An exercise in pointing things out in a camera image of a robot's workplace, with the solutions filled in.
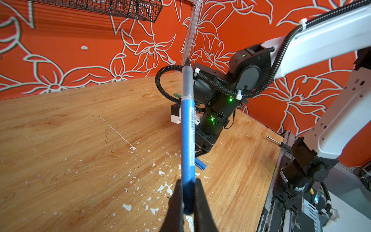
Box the black handled screwdriver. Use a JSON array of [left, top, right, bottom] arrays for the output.
[[266, 136, 292, 153]]

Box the blue pen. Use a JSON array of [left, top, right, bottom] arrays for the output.
[[181, 59, 196, 215]]

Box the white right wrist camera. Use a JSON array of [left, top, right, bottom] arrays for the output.
[[171, 103, 203, 125]]

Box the blue pen cap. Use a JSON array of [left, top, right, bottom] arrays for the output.
[[195, 158, 207, 170]]

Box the black wire basket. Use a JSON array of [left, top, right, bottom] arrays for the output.
[[37, 0, 163, 22]]

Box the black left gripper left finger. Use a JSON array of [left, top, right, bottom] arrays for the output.
[[159, 179, 184, 232]]

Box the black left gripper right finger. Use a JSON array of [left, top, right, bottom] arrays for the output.
[[193, 178, 218, 232]]

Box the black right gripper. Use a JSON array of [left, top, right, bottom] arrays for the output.
[[195, 95, 241, 155]]

